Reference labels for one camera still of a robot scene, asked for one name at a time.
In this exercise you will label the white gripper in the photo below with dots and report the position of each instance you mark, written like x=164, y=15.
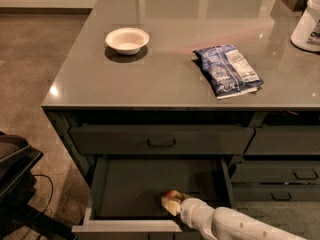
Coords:
x=189, y=208

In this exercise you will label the red apple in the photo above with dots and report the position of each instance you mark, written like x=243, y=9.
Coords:
x=174, y=194

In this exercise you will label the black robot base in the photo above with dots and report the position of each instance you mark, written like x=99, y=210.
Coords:
x=17, y=157

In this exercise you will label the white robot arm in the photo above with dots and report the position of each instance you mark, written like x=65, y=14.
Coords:
x=220, y=223

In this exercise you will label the open grey middle drawer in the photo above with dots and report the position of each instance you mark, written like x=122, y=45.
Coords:
x=125, y=197

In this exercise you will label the grey right bottom drawer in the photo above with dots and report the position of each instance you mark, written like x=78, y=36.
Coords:
x=277, y=193

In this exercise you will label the grey right middle drawer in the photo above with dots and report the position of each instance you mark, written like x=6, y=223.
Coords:
x=277, y=172

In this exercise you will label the grey right top drawer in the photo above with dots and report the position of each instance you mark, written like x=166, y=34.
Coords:
x=285, y=140

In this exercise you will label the blue chip bag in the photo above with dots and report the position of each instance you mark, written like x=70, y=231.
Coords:
x=228, y=72

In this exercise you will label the white paper bowl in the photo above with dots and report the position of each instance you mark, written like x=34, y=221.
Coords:
x=127, y=41

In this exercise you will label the white plastic canister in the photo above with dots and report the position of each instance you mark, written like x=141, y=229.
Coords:
x=307, y=32

